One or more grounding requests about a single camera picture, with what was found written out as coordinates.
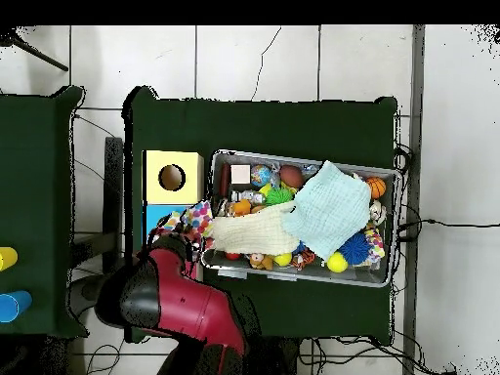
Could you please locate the green spiky ball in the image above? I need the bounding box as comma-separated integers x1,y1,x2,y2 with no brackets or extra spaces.
265,186,295,206

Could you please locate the silver mesh bin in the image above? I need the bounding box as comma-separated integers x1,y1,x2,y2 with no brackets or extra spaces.
200,148,403,289

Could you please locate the blue cylinder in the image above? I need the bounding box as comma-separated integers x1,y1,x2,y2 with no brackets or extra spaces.
0,290,33,324

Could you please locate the blue spiky ball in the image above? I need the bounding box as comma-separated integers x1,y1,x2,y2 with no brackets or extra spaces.
337,232,372,267

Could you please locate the dark green tablecloth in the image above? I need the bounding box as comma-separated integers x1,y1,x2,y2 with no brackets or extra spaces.
0,85,89,339
122,85,399,345

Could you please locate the orange toy basketball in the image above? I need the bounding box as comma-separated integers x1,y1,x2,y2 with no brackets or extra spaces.
365,176,387,200

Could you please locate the yellow cylinder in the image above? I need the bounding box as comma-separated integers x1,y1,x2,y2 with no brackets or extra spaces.
0,246,20,271

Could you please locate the globe print ball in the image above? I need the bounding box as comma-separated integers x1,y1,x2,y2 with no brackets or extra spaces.
249,163,272,188

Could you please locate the black tripod leg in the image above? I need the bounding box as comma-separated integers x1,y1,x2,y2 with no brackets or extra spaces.
0,26,69,72

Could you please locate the cream waffle cloth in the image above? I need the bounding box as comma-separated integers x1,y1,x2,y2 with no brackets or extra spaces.
210,200,300,256

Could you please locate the polka dot cloth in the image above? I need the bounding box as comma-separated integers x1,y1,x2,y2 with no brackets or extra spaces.
149,199,215,251
362,226,386,263

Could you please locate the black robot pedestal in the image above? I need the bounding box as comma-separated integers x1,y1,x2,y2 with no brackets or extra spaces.
249,337,302,375

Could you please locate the yellow ball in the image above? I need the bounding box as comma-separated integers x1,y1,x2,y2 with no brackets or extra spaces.
325,251,350,273

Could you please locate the black cable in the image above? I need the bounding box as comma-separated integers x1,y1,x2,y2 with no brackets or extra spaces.
397,218,500,243

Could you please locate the plain wooden cube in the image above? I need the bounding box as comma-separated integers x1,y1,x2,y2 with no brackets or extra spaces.
229,163,252,186

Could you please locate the wooden box with three holes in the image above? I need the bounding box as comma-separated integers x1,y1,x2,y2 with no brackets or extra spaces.
141,149,205,280

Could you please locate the mint green waffle cloth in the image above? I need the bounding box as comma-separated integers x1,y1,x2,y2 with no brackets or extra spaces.
281,159,372,261

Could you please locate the brown toy football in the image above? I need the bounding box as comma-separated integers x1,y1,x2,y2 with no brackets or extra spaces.
278,164,305,189

